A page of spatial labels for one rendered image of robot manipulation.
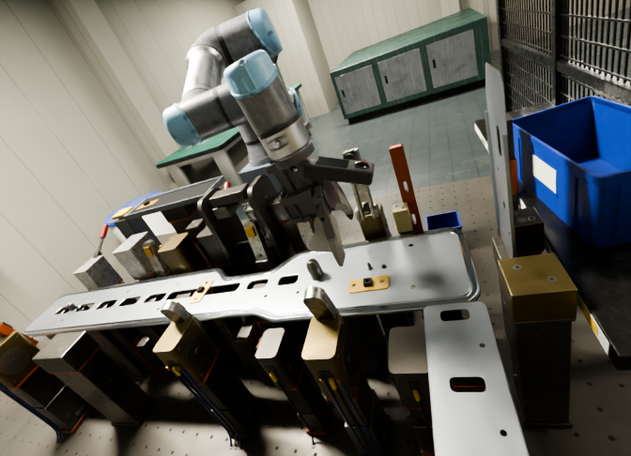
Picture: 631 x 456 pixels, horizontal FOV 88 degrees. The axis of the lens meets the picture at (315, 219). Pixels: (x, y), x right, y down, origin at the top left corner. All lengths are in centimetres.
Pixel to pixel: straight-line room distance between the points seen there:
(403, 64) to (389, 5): 246
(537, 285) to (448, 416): 22
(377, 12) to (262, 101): 725
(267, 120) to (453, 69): 500
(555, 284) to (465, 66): 498
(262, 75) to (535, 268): 49
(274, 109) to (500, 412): 50
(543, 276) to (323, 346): 34
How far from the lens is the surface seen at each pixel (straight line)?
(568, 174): 67
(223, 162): 377
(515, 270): 59
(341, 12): 783
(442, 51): 539
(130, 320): 105
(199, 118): 62
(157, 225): 341
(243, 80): 51
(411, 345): 61
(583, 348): 96
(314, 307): 57
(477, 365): 55
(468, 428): 51
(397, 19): 768
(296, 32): 709
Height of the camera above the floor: 146
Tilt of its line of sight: 28 degrees down
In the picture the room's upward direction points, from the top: 23 degrees counter-clockwise
